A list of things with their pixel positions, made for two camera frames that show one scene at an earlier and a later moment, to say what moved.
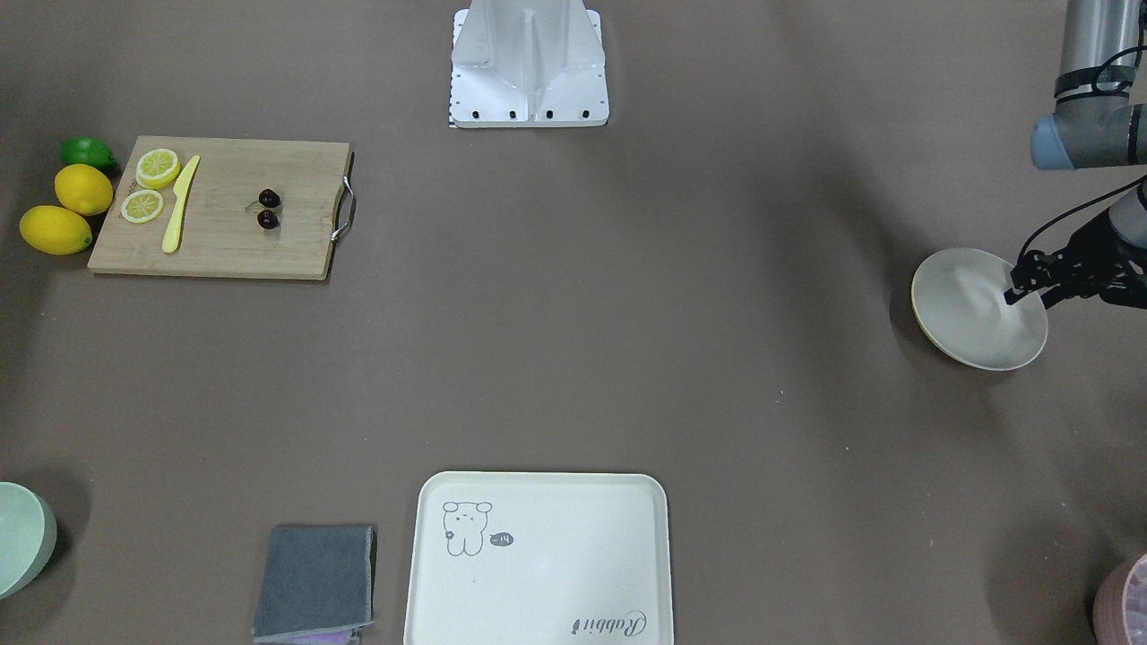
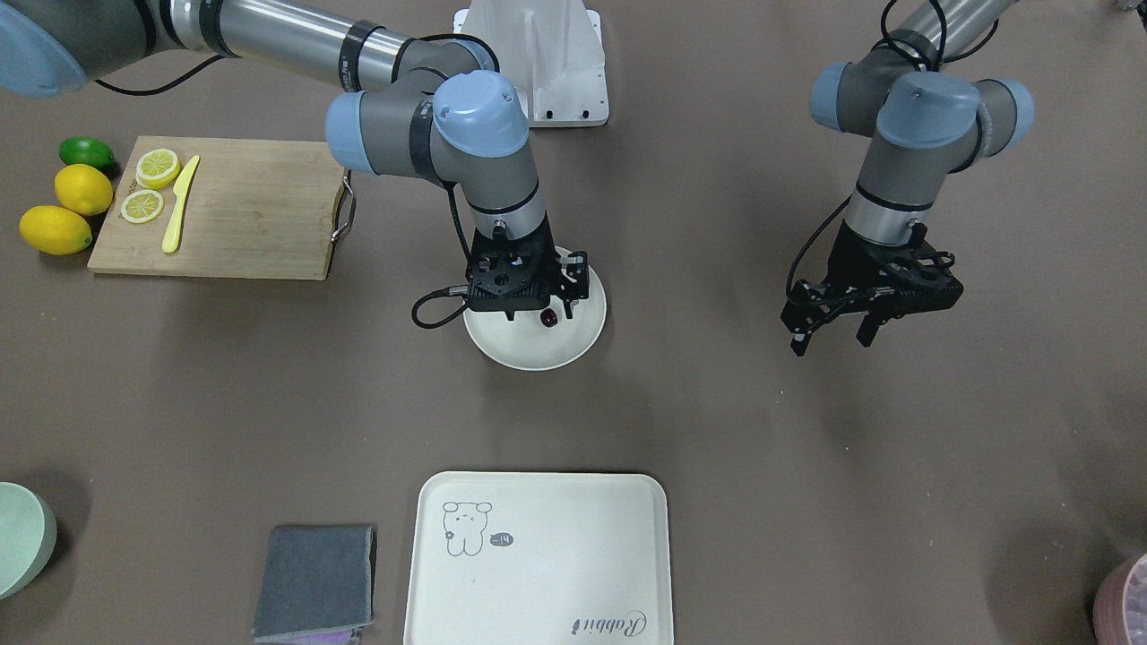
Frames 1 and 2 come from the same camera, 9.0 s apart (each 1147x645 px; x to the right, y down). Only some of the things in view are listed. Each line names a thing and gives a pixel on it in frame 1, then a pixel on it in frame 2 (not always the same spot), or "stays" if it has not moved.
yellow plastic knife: (171, 242) stays
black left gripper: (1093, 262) → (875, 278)
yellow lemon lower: (55, 230) stays
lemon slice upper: (157, 167) stays
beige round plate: (958, 298) → (526, 343)
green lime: (87, 150) stays
